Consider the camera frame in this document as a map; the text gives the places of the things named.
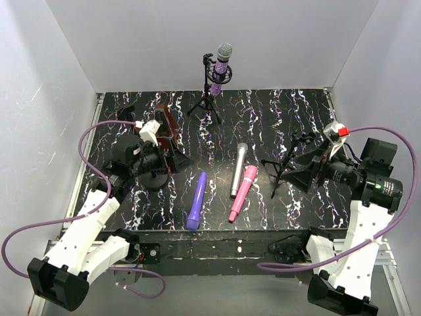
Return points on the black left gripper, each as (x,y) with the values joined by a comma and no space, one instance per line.
(167,157)

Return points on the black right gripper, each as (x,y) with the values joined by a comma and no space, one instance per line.
(321,170)

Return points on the purple plastic microphone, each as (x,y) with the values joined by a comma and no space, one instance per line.
(194,217)

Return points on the purple glitter microphone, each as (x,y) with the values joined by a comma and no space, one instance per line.
(224,53)

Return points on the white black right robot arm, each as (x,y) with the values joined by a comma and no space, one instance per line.
(344,286)

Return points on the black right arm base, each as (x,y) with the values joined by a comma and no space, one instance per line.
(291,249)

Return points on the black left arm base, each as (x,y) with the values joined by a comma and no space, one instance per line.
(143,253)

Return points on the black round-base stand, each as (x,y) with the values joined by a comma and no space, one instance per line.
(157,177)

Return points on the small black tripod stand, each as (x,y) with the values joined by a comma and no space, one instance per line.
(284,165)

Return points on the tall black tripod stand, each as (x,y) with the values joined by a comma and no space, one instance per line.
(207,102)

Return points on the brown wooden metronome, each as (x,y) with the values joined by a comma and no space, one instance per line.
(168,129)

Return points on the pink microphone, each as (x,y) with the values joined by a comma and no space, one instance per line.
(248,179)

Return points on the silver microphone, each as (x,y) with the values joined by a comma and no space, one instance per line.
(242,149)

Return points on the aluminium table rail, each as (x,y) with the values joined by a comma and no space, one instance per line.
(75,250)

